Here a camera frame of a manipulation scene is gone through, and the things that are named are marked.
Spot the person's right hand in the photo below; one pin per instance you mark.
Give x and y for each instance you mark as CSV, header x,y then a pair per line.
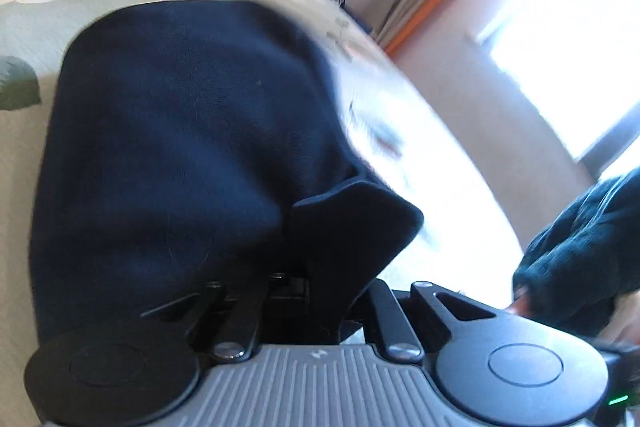
x,y
570,257

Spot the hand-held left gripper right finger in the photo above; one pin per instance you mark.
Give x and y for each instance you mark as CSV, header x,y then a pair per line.
x,y
391,313

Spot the navy striped zip hoodie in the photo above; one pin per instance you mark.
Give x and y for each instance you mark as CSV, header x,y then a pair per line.
x,y
175,132

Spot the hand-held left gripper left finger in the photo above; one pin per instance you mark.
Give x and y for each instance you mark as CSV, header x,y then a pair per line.
x,y
245,308

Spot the bright window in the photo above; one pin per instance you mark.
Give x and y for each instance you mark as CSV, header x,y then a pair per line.
x,y
570,47

